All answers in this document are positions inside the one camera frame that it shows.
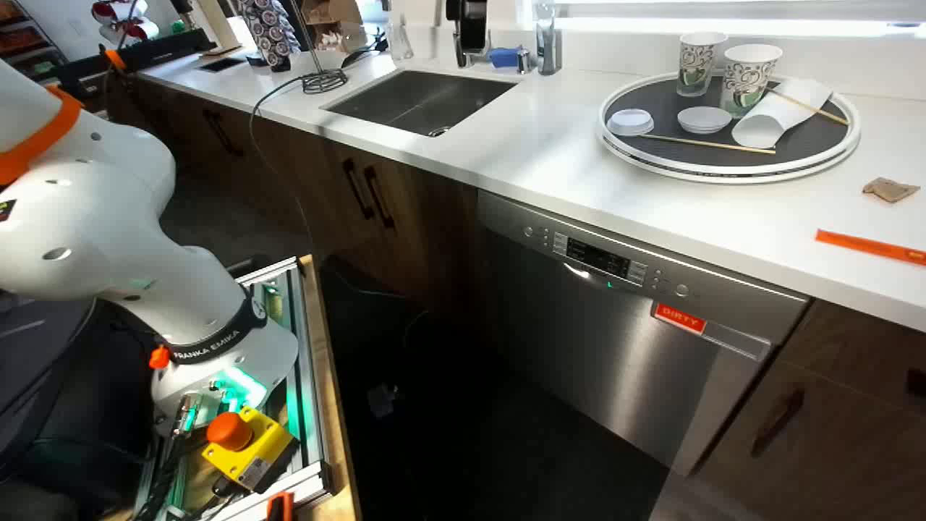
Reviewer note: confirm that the small white bowl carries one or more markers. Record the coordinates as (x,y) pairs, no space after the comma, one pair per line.
(631,124)
(703,121)

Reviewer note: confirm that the black coffee machine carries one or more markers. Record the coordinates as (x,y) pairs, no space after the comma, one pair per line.
(469,30)

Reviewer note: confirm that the wooden chopstick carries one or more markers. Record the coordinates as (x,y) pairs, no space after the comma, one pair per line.
(821,112)
(711,143)

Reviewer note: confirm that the patterned ceramic cup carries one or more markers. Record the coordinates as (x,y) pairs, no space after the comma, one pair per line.
(744,79)

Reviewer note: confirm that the blue small object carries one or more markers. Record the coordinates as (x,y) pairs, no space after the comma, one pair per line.
(511,60)

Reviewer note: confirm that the round black tray white rim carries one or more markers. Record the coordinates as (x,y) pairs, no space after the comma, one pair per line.
(815,147)

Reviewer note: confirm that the yellow emergency stop box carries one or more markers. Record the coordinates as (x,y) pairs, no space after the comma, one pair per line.
(248,450)

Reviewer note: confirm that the tall patterned paper cup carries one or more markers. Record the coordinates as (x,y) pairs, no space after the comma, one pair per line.
(696,65)

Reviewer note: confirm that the steel kitchen sink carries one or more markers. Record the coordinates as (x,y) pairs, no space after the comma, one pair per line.
(424,104)

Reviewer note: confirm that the stainless steel dishwasher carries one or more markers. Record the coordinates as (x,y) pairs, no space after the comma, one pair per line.
(596,357)

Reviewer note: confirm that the orange ruler strip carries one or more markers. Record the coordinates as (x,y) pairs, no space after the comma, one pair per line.
(870,247)

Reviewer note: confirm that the chrome faucet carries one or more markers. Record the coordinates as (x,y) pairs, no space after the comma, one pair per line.
(550,46)

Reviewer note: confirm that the red dirty magnet sign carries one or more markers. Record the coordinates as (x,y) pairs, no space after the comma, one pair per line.
(677,319)

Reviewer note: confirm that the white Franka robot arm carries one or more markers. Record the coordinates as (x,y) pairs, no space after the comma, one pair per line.
(87,212)

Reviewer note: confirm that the brown wooden drawer cabinet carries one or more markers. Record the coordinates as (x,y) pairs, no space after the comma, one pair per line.
(841,425)

